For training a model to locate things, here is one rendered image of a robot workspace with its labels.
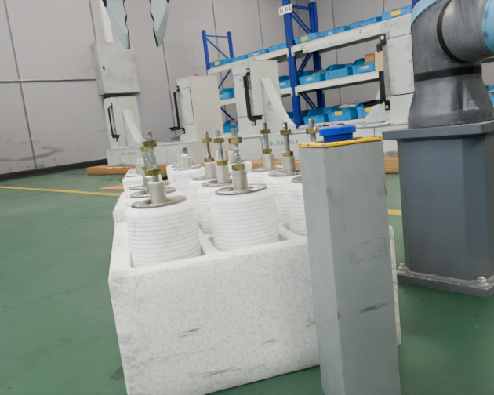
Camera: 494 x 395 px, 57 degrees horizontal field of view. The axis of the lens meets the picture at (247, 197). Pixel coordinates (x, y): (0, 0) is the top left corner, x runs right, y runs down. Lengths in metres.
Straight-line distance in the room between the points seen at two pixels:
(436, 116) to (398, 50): 1.80
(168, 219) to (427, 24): 0.58
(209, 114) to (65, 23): 3.97
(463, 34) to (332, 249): 0.47
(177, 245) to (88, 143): 6.79
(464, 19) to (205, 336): 0.61
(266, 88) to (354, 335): 2.99
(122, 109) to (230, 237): 4.59
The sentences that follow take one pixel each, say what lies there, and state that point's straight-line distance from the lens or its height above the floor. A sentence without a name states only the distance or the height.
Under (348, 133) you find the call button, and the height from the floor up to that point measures 0.32.
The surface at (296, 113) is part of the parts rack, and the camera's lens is 6.47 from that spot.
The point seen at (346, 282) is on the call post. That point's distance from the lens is 0.51.
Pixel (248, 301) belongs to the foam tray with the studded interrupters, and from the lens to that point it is 0.62.
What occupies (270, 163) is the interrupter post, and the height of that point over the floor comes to 0.26.
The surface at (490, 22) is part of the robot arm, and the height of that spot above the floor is 0.45.
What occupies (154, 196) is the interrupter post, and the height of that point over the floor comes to 0.26.
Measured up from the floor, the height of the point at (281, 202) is 0.21.
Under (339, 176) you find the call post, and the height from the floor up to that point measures 0.28.
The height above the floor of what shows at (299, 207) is 0.22.
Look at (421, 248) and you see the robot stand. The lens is 0.94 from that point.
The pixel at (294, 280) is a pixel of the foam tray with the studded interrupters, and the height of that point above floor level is 0.13.
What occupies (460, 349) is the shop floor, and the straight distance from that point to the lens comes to 0.74.
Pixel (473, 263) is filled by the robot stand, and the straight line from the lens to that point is 0.92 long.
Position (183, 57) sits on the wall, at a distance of 8.47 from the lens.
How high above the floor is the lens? 0.34
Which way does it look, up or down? 9 degrees down
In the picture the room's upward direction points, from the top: 7 degrees counter-clockwise
